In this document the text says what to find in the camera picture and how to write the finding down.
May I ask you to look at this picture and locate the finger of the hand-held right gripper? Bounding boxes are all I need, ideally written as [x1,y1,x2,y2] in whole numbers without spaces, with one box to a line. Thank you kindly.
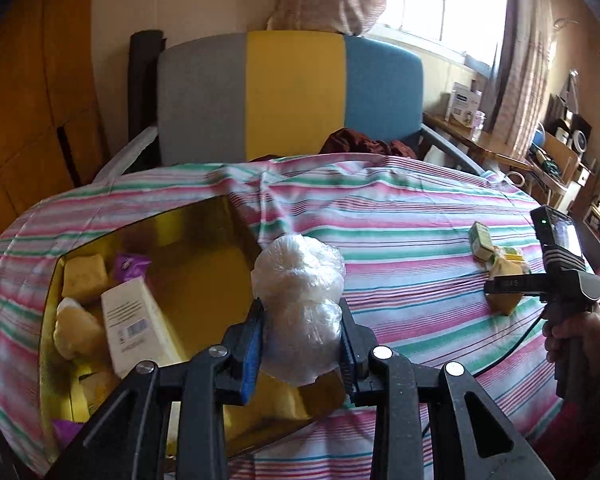
[484,272,548,297]

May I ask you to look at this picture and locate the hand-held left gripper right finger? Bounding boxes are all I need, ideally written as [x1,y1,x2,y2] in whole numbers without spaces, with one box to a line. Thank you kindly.
[337,297,556,480]

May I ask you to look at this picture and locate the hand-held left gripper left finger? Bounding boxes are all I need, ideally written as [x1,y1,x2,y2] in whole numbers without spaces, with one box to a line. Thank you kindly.
[45,297,266,480]

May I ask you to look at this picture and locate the yellow item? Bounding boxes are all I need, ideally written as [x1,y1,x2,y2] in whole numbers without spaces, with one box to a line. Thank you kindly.
[487,255,523,317]

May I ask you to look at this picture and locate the white plastic bag bundle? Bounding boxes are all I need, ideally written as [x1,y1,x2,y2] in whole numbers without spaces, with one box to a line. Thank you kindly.
[250,234,347,387]

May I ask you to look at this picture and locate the gold tin box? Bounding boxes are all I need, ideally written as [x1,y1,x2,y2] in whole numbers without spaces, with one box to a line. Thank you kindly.
[37,195,351,461]

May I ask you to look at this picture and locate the white carton box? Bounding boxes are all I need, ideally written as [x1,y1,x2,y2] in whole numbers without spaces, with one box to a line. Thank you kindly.
[101,277,188,378]

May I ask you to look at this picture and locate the purple packet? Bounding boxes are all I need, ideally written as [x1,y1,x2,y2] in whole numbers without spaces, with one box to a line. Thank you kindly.
[111,254,152,283]

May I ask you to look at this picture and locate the tan coarse sponge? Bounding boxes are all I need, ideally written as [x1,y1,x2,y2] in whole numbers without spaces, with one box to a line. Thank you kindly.
[54,297,108,361]

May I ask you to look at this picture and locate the person's right forearm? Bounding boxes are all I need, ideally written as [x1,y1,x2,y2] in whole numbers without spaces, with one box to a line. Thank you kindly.
[550,390,600,480]

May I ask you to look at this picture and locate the person's right hand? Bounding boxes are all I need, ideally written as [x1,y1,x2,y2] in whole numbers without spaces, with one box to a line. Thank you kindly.
[542,305,600,396]

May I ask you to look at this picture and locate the small yellow green box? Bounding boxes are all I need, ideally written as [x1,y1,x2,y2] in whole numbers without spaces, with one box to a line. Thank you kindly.
[497,246,528,265]

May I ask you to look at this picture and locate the cluttered wooden shelf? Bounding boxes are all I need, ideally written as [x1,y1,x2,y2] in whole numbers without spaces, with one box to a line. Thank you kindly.
[530,70,600,256]

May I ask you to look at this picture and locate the striped tablecloth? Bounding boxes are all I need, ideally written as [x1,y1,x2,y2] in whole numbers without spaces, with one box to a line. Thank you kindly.
[0,154,596,480]

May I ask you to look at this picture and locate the wooden side desk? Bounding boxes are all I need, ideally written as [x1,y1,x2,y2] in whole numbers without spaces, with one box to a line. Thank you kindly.
[422,112,571,196]

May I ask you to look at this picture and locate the white printed carton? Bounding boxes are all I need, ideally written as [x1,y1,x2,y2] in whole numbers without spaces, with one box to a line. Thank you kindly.
[445,81,486,128]

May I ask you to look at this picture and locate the yellow sponge block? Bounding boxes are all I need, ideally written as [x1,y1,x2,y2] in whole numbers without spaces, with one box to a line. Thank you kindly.
[61,254,110,305]

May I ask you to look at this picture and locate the dark red cloth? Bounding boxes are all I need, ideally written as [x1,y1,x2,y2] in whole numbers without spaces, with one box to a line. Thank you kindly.
[322,129,423,161]

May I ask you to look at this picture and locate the grey yellow blue chair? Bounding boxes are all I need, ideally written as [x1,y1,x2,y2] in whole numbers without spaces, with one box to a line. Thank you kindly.
[95,31,481,181]

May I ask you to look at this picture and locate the window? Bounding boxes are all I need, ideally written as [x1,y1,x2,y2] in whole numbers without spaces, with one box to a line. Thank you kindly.
[370,0,511,68]

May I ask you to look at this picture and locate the wooden cabinet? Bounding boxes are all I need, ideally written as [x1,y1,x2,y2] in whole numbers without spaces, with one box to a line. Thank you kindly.
[0,0,106,261]

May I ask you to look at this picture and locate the black cable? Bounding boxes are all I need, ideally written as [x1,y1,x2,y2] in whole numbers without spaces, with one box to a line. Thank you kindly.
[420,305,556,441]

